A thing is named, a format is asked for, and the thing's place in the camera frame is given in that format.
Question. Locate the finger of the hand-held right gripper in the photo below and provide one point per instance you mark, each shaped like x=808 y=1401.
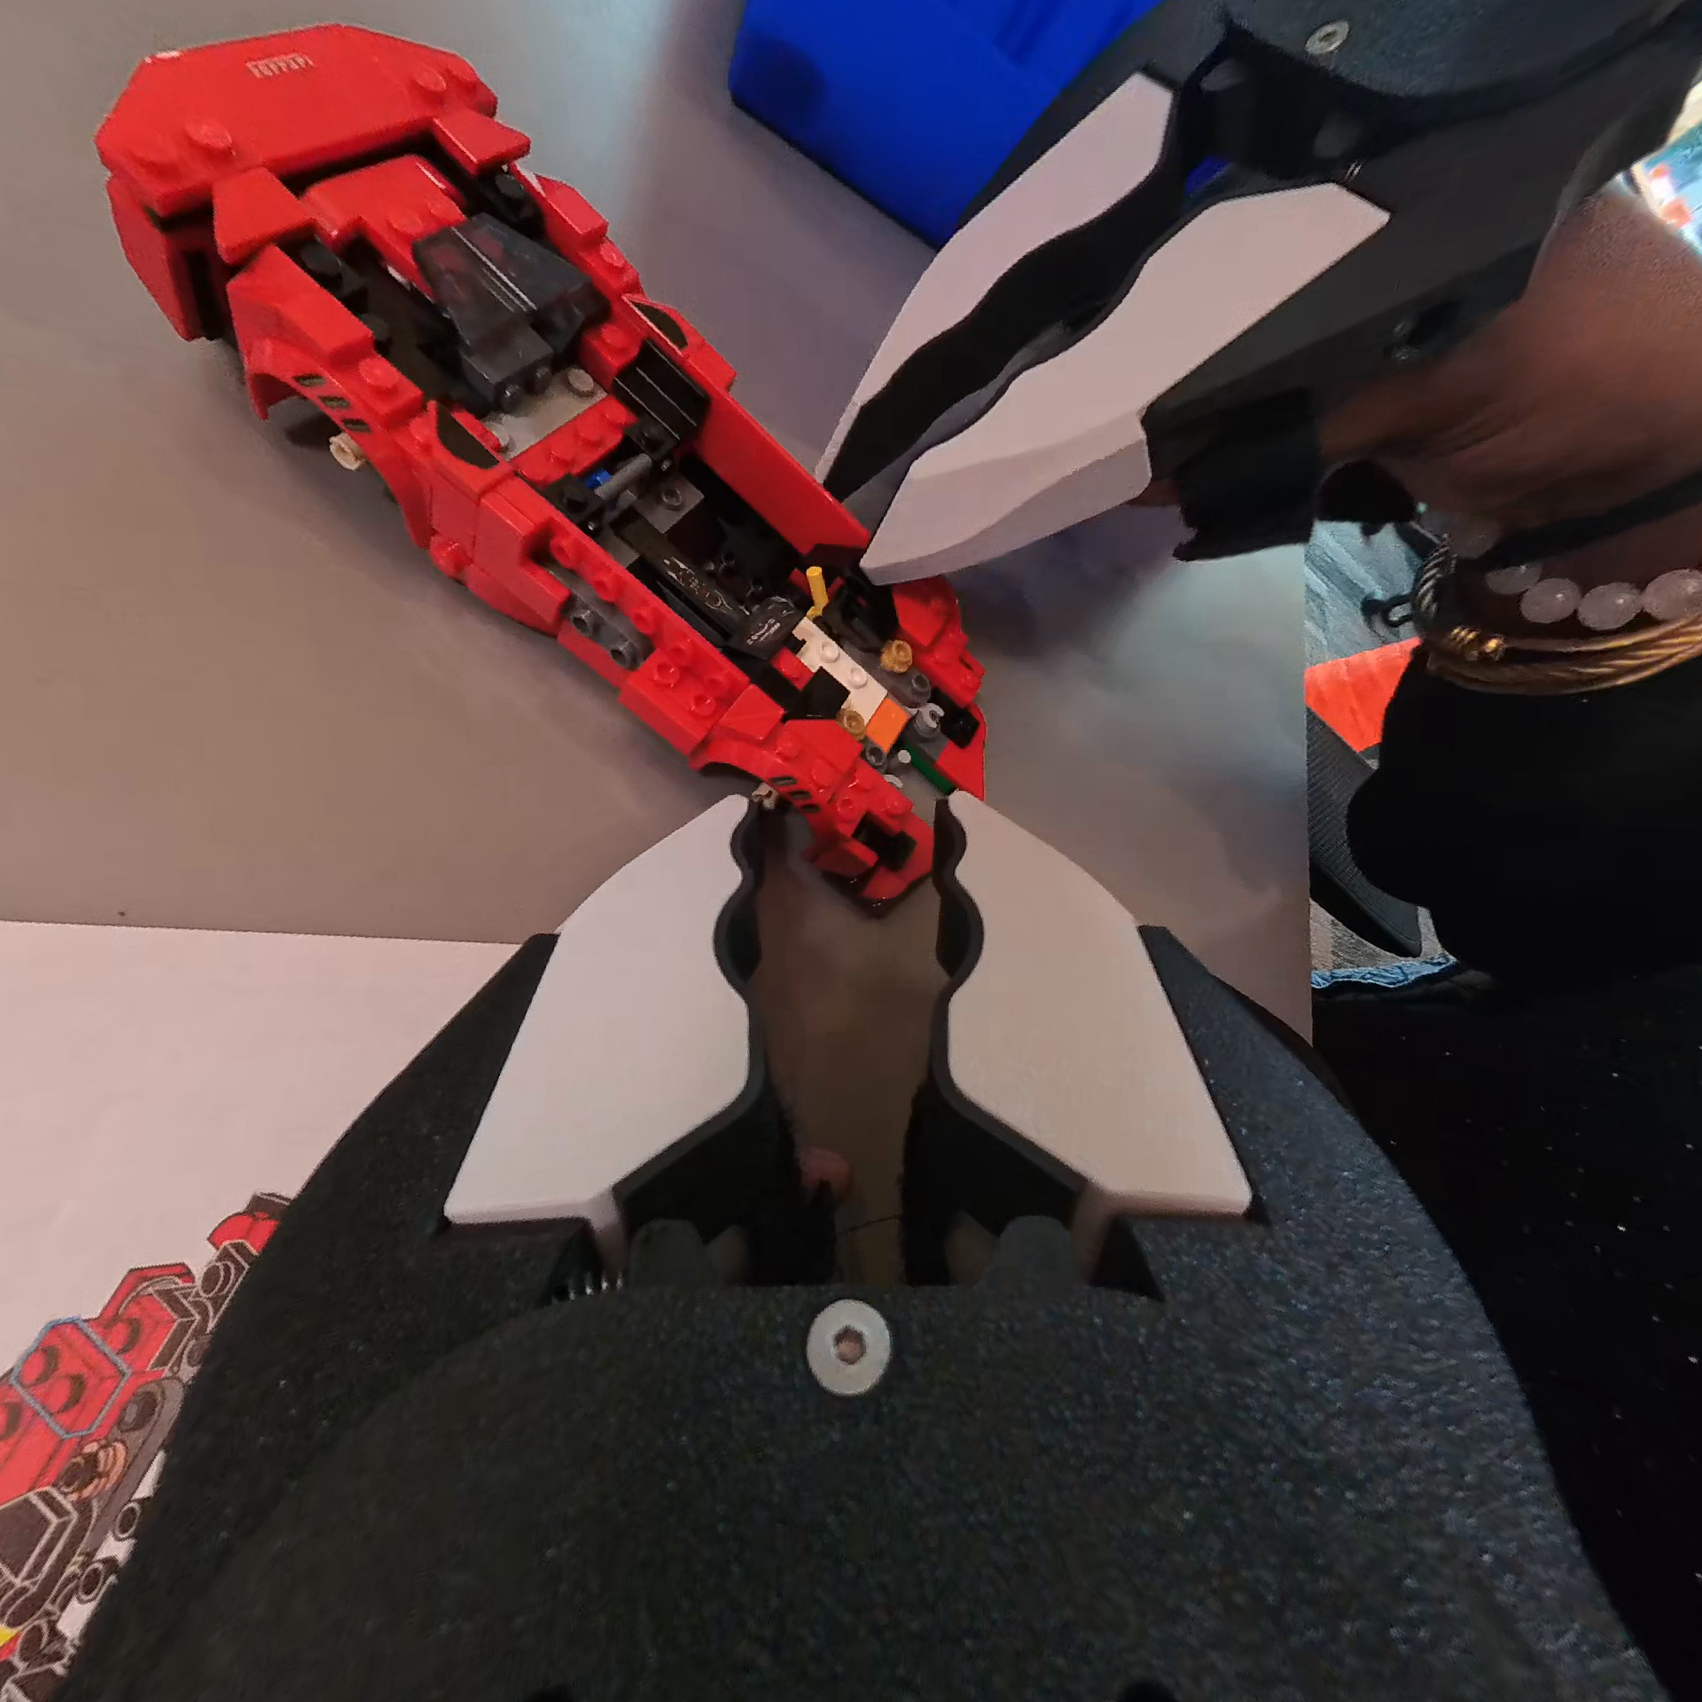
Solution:
x=1130 y=385
x=1038 y=226

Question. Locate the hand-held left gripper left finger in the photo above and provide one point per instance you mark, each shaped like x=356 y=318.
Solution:
x=625 y=1037

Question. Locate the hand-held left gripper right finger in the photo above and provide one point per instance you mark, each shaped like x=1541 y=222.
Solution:
x=1091 y=1037

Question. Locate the red toy brick car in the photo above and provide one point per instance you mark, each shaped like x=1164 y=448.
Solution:
x=305 y=131

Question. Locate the person's right forearm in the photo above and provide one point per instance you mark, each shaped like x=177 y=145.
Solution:
x=1529 y=823

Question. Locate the person's right hand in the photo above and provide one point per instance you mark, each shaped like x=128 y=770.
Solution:
x=1569 y=399

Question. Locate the blue plastic bin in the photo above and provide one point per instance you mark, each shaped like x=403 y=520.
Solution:
x=904 y=92

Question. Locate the white instruction booklet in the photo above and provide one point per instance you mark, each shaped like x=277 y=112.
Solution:
x=199 y=1063

